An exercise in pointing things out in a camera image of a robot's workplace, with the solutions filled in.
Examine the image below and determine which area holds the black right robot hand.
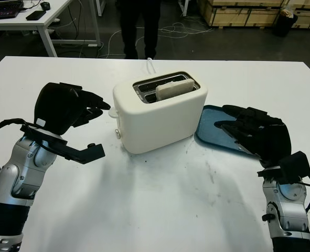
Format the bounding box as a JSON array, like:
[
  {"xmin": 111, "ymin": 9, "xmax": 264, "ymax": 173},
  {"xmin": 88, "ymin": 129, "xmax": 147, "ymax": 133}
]
[{"xmin": 213, "ymin": 104, "xmax": 292, "ymax": 167}]

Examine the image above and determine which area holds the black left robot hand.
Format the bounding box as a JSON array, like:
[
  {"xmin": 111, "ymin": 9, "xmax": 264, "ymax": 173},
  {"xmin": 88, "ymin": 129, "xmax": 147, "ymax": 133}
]
[{"xmin": 33, "ymin": 81, "xmax": 112, "ymax": 136}]

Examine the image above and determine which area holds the white bread slice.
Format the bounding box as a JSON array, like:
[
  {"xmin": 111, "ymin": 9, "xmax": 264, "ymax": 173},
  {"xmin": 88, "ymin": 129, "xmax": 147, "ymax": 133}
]
[{"xmin": 155, "ymin": 79, "xmax": 195, "ymax": 102}]

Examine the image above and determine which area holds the blue plastic tray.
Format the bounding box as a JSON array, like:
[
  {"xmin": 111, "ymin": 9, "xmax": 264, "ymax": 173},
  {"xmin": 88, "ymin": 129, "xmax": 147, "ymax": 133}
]
[{"xmin": 194, "ymin": 104, "xmax": 265, "ymax": 160}]

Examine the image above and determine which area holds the cream white two-slot toaster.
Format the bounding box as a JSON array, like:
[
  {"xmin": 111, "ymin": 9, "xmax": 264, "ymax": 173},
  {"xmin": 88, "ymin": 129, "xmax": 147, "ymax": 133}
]
[{"xmin": 112, "ymin": 70, "xmax": 209, "ymax": 154}]

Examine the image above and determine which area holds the black smartphone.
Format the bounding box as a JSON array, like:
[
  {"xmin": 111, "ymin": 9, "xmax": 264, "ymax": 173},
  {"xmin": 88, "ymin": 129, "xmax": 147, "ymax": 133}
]
[{"xmin": 25, "ymin": 10, "xmax": 47, "ymax": 21}]

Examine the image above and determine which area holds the white office desk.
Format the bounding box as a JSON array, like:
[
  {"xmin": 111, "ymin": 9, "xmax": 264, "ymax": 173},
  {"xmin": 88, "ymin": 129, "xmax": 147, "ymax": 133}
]
[{"xmin": 0, "ymin": 0, "xmax": 102, "ymax": 57}]

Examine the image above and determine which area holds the person in black trousers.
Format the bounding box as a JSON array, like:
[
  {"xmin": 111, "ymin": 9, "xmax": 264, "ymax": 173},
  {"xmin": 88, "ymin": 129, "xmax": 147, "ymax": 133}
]
[{"xmin": 119, "ymin": 0, "xmax": 162, "ymax": 60}]

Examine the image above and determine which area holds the black laptop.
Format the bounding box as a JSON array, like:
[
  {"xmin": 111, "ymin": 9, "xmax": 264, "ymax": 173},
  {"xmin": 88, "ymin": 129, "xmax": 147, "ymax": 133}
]
[{"xmin": 0, "ymin": 0, "xmax": 24, "ymax": 20}]

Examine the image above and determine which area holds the black trash bin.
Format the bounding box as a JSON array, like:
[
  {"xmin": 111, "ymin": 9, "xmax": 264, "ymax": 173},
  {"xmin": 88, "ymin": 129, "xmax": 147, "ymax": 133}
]
[{"xmin": 272, "ymin": 7, "xmax": 298, "ymax": 37}]

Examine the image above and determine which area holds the wooden plywood crate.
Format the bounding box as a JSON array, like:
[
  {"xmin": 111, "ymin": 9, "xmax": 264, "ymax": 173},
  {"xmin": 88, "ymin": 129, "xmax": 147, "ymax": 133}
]
[
  {"xmin": 291, "ymin": 0, "xmax": 310, "ymax": 29},
  {"xmin": 198, "ymin": 0, "xmax": 286, "ymax": 28}
]

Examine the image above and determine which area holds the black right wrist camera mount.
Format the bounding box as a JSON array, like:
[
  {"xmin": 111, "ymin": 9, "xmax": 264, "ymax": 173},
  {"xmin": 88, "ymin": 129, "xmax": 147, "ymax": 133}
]
[{"xmin": 256, "ymin": 151, "xmax": 310, "ymax": 184}]

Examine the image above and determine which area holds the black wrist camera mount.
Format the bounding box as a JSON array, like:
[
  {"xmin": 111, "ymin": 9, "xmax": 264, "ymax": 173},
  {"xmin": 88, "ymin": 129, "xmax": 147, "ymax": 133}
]
[
  {"xmin": 256, "ymin": 151, "xmax": 310, "ymax": 184},
  {"xmin": 19, "ymin": 125, "xmax": 105, "ymax": 165}
]

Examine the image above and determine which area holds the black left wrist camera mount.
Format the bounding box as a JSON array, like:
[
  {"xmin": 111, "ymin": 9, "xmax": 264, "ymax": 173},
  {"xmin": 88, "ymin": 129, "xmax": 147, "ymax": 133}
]
[{"xmin": 19, "ymin": 125, "xmax": 105, "ymax": 165}]

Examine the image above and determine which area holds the white toaster power cord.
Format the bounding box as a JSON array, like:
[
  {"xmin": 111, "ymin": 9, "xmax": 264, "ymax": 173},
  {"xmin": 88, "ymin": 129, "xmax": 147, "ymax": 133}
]
[{"xmin": 146, "ymin": 57, "xmax": 157, "ymax": 75}]

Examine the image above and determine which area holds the white floor cable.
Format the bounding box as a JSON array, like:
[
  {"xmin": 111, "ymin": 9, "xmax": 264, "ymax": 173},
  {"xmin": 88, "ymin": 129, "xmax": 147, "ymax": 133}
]
[{"xmin": 107, "ymin": 20, "xmax": 215, "ymax": 58}]

